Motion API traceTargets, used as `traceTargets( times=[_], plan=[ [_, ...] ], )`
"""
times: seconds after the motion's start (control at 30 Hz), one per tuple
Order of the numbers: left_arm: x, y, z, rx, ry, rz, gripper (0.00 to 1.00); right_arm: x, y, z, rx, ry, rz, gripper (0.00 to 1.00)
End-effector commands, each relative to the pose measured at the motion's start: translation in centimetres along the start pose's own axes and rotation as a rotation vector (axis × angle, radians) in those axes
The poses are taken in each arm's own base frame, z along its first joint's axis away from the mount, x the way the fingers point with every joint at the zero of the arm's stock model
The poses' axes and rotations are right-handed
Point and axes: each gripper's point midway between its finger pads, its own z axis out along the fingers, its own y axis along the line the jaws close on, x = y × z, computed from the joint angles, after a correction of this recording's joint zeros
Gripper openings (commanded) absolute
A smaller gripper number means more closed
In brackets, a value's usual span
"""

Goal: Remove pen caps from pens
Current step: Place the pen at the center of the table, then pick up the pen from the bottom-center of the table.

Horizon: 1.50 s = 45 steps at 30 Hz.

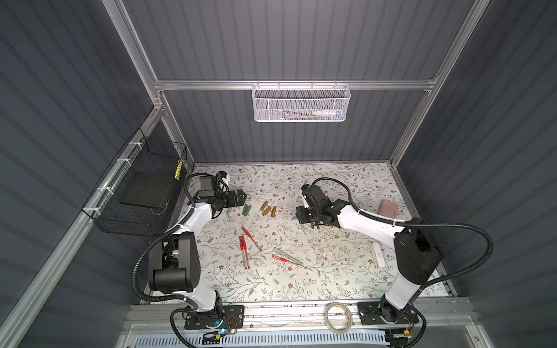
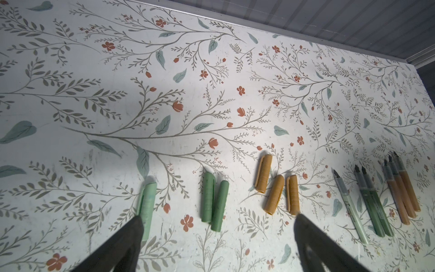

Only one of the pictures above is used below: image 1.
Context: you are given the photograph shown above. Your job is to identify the clear tape roll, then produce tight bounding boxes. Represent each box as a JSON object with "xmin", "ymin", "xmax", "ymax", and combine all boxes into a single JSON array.
[{"xmin": 323, "ymin": 302, "xmax": 353, "ymax": 334}]

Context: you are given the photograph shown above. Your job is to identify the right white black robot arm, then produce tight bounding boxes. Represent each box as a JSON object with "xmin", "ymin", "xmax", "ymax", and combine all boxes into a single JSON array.
[{"xmin": 296, "ymin": 177, "xmax": 494, "ymax": 323}]

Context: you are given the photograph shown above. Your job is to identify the pink eraser block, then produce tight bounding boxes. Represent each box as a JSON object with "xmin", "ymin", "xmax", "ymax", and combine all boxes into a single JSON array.
[{"xmin": 379, "ymin": 200, "xmax": 398, "ymax": 219}]

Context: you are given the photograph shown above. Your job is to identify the red pen right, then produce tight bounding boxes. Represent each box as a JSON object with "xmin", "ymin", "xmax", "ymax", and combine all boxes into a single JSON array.
[{"xmin": 241, "ymin": 236, "xmax": 251, "ymax": 270}]

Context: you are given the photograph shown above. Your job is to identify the floral patterned table mat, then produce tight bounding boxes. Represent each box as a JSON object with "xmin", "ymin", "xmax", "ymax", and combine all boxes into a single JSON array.
[{"xmin": 197, "ymin": 163, "xmax": 410, "ymax": 302}]

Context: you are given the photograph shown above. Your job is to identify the white wire mesh basket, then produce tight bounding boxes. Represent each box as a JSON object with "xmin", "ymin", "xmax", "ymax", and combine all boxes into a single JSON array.
[{"xmin": 251, "ymin": 84, "xmax": 351, "ymax": 123}]

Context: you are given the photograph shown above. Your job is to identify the red pen lower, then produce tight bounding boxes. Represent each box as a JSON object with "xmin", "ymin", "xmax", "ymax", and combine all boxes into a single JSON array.
[{"xmin": 271, "ymin": 255, "xmax": 307, "ymax": 270}]

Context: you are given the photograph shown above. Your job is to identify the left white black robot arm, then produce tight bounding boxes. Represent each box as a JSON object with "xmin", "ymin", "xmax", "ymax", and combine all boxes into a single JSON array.
[{"xmin": 131, "ymin": 171, "xmax": 247, "ymax": 326}]

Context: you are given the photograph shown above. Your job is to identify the green pen cap one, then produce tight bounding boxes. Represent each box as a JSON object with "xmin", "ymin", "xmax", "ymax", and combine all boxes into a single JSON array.
[{"xmin": 242, "ymin": 204, "xmax": 251, "ymax": 216}]

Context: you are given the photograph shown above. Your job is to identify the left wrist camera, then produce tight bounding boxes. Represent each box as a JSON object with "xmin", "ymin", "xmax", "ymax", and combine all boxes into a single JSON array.
[{"xmin": 216, "ymin": 171, "xmax": 230, "ymax": 184}]

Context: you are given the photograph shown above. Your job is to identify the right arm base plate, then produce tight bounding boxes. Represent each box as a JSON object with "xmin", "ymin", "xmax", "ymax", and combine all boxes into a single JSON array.
[{"xmin": 356, "ymin": 300, "xmax": 419, "ymax": 326}]

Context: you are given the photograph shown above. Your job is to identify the red pen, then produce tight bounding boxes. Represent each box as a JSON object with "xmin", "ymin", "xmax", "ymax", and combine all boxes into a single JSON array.
[
  {"xmin": 271, "ymin": 255, "xmax": 307, "ymax": 270},
  {"xmin": 242, "ymin": 226, "xmax": 263, "ymax": 252},
  {"xmin": 239, "ymin": 236, "xmax": 249, "ymax": 270},
  {"xmin": 241, "ymin": 236, "xmax": 251, "ymax": 270}
]

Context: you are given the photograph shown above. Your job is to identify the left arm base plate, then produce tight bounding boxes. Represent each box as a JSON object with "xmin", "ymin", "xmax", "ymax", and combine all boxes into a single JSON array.
[{"xmin": 182, "ymin": 305, "xmax": 245, "ymax": 330}]

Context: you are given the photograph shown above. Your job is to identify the white eraser stick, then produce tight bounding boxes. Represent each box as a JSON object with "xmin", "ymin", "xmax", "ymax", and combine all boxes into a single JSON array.
[{"xmin": 371, "ymin": 242, "xmax": 386, "ymax": 269}]

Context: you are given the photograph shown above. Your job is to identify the red pen left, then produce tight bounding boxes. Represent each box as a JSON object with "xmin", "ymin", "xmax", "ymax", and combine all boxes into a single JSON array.
[{"xmin": 239, "ymin": 236, "xmax": 249, "ymax": 270}]

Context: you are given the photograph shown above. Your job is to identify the red pen upper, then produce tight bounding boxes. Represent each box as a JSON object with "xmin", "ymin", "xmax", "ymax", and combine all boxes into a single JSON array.
[{"xmin": 242, "ymin": 226, "xmax": 263, "ymax": 252}]

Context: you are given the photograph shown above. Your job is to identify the black wire basket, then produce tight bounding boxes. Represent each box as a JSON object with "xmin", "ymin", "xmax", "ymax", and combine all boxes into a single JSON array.
[{"xmin": 82, "ymin": 132, "xmax": 188, "ymax": 237}]

